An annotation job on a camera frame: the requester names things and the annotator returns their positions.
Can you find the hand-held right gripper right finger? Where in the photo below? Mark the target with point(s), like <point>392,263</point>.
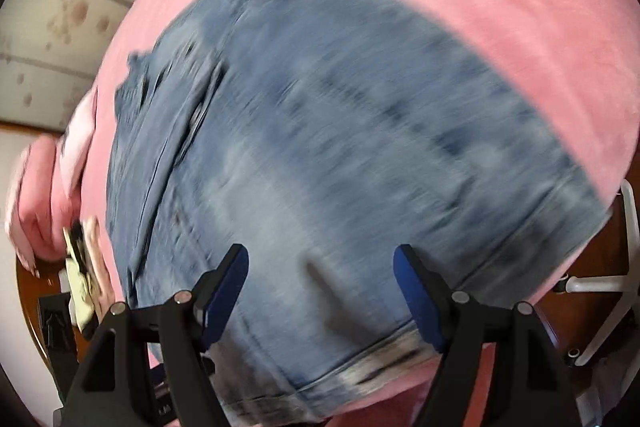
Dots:
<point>414,294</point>

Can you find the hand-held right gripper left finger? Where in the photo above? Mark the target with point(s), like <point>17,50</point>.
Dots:
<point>226,289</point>

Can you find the blue denim jeans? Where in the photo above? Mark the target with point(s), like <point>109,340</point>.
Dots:
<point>340,132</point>

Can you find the printed pale packet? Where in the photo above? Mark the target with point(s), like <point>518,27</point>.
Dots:
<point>82,272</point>

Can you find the black box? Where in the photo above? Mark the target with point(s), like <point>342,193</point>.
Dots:
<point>55,327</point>

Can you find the white chair base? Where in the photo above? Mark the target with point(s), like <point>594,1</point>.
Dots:
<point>600,284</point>

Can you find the white cloth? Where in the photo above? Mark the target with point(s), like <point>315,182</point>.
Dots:
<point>77,142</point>

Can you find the pink pillow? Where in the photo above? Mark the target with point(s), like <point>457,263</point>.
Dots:
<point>37,197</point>

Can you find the pink blanket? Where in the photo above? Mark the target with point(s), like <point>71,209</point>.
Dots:
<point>500,7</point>

